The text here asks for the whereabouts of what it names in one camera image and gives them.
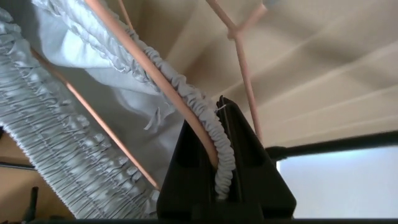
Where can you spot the black clothes rack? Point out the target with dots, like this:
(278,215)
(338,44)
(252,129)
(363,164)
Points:
(342,143)

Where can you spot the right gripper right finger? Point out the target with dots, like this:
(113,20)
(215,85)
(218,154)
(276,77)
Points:
(261,186)

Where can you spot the pale grey shorts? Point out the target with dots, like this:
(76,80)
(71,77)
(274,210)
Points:
(62,124)

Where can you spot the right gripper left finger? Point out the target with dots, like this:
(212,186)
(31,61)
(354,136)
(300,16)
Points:
(183,186)

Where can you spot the pink clothes hanger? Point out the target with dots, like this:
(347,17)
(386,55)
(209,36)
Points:
(150,68)
(245,81)

